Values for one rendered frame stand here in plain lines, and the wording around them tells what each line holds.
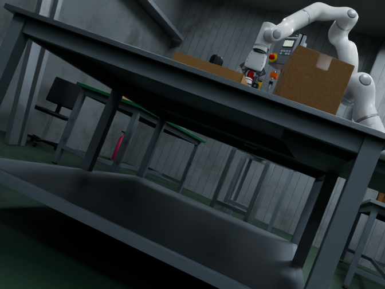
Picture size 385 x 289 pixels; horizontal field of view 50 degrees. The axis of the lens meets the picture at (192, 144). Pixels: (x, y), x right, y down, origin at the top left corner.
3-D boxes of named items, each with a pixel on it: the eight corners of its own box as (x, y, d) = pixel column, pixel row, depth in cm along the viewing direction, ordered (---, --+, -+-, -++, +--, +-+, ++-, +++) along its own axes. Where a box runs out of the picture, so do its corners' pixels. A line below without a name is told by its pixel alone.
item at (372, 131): (161, 112, 364) (162, 110, 364) (329, 175, 326) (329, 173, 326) (3, 7, 161) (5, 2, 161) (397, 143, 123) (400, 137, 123)
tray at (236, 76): (190, 83, 175) (193, 74, 175) (247, 104, 168) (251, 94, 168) (171, 61, 146) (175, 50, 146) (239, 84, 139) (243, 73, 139)
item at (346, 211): (128, 199, 358) (163, 112, 360) (287, 270, 322) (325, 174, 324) (-66, 203, 161) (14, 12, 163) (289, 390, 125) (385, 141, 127)
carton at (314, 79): (263, 115, 194) (285, 62, 195) (311, 134, 192) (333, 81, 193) (273, 106, 164) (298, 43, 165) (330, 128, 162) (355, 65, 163)
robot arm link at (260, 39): (272, 50, 218) (263, 51, 227) (282, 27, 219) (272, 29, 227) (259, 42, 215) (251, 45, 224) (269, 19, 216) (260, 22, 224)
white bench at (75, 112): (135, 176, 564) (157, 122, 566) (183, 198, 538) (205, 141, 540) (44, 160, 386) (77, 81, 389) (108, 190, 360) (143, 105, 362)
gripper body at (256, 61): (269, 56, 224) (261, 75, 224) (251, 50, 226) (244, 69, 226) (268, 51, 217) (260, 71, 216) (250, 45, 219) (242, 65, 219)
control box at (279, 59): (275, 69, 273) (286, 43, 273) (296, 71, 260) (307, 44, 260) (266, 63, 266) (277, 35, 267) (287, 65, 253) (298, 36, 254)
